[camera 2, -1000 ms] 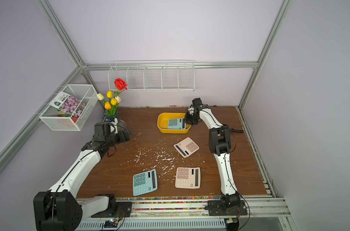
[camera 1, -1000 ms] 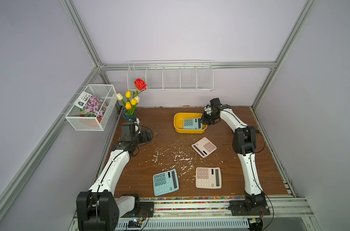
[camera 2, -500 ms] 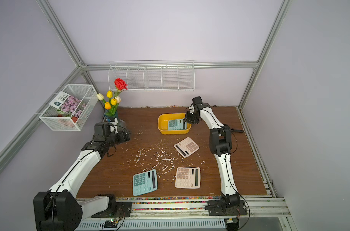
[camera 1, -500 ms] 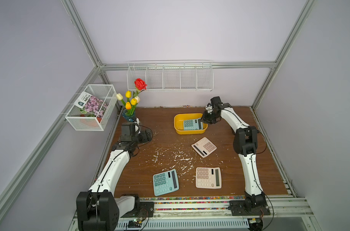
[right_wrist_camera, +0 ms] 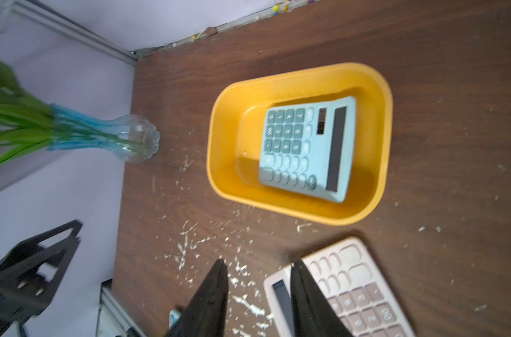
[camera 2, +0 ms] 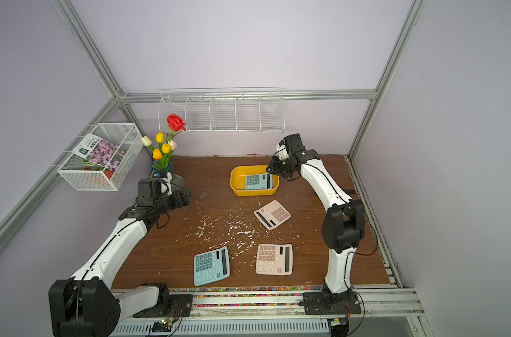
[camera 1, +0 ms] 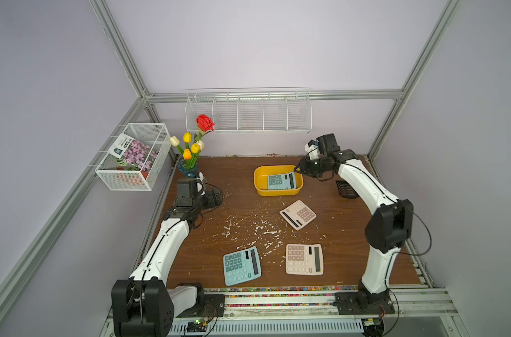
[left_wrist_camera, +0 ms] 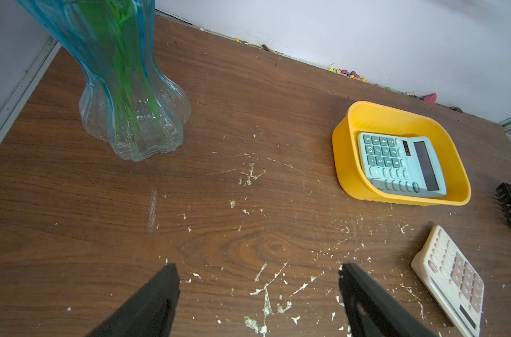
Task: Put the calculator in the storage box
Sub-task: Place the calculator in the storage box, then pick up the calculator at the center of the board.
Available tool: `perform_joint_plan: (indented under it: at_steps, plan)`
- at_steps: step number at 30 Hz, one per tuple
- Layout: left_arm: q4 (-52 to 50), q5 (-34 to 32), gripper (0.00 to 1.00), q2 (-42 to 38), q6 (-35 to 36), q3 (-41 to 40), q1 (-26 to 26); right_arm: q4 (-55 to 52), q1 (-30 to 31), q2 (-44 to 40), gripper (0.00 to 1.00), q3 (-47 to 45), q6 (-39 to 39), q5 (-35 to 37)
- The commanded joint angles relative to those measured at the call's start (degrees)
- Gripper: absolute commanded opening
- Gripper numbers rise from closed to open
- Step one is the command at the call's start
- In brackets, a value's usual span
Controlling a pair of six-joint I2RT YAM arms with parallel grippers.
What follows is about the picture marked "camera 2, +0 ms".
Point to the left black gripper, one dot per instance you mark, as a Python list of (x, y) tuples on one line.
[(179, 203)]

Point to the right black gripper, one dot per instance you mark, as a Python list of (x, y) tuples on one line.
[(275, 167)]

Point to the teal calculator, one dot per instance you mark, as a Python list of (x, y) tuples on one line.
[(259, 182), (211, 266)]

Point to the pink calculator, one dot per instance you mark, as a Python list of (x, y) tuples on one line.
[(272, 215), (274, 259)]

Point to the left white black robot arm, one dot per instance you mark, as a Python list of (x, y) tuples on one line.
[(84, 304)]

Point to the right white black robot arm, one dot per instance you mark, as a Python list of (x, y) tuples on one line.
[(343, 227)]

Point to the yellow plastic storage box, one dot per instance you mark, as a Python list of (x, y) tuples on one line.
[(238, 176)]

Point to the glass vase with flowers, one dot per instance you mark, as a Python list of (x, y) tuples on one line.
[(162, 154)]

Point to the purple flower pot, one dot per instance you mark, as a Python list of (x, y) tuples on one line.
[(106, 157)]

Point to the white paper label card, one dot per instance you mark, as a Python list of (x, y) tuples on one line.
[(86, 145)]

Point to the small circuit board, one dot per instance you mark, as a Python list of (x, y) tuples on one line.
[(161, 327)]

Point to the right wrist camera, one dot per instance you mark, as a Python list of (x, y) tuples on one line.
[(281, 152)]

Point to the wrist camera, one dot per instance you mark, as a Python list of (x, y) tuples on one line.
[(281, 152), (168, 179)]

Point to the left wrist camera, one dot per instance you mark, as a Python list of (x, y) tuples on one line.
[(168, 179)]

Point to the white wire side basket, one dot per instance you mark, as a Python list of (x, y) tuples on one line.
[(124, 135)]

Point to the white wire wall shelf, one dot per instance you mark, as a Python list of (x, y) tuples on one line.
[(224, 110)]

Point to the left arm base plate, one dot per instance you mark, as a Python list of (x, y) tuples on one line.
[(175, 306)]

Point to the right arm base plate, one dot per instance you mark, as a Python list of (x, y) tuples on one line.
[(327, 303)]

